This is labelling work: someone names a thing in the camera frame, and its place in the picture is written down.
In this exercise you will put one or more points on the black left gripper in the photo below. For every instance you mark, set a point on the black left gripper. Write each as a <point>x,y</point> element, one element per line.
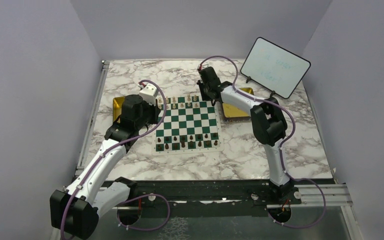
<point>156,110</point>

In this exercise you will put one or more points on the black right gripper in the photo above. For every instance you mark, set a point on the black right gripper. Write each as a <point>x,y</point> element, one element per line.
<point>204,97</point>

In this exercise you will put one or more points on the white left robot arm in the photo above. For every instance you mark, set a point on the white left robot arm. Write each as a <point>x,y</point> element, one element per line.
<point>77,209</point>

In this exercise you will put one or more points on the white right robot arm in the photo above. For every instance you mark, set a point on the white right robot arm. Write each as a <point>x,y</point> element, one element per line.
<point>268,124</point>

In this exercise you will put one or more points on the green white chess board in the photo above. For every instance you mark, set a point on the green white chess board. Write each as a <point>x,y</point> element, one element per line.
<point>186,122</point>

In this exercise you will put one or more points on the right gold metal tin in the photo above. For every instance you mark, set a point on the right gold metal tin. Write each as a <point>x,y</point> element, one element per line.
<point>236,111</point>

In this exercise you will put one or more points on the gold metal tin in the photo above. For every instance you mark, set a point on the gold metal tin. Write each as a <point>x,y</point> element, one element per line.
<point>236,111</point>
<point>117,103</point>

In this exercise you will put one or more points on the left gold metal tin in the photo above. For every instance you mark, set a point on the left gold metal tin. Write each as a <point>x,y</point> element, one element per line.
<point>117,103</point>

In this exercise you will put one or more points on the small whiteboard on stand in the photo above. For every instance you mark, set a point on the small whiteboard on stand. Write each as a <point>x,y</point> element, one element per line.
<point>274,67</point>

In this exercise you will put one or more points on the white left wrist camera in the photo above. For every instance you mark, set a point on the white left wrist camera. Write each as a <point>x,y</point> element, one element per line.
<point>149,93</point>

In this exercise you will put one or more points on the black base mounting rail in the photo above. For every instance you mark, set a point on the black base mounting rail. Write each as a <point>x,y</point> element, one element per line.
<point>205,198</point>

